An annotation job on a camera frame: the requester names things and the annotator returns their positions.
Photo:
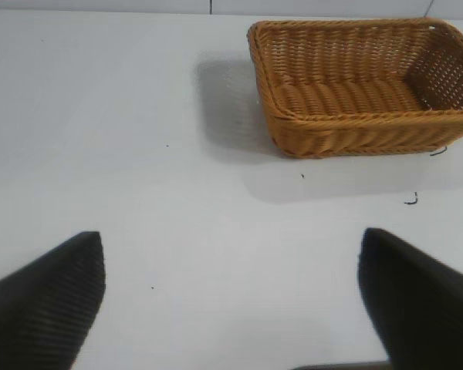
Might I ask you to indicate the black curved thread scrap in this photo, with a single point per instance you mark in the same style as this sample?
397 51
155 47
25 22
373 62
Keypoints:
438 152
412 200

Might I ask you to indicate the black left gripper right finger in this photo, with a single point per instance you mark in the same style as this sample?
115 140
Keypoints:
420 304

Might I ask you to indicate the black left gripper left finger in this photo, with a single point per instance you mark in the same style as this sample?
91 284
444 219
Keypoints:
42 308

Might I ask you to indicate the tan woven wicker basket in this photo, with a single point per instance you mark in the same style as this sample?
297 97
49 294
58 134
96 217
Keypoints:
332 131

